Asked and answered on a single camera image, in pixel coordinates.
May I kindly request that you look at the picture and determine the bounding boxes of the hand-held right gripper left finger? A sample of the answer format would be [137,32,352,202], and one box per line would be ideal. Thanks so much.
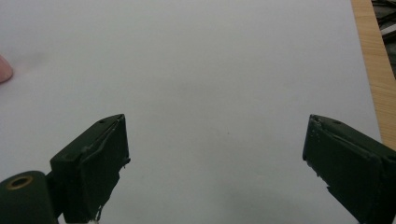
[46,113,132,224]

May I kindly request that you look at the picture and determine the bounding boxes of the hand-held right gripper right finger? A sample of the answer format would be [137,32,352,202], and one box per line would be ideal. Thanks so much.
[302,114,396,224]

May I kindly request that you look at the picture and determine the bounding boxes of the pink rounded object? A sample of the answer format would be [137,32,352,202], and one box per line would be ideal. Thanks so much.
[0,54,14,84]

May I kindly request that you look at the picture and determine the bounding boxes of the dark equipment beside table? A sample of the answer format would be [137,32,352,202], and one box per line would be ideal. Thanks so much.
[371,0,396,79]

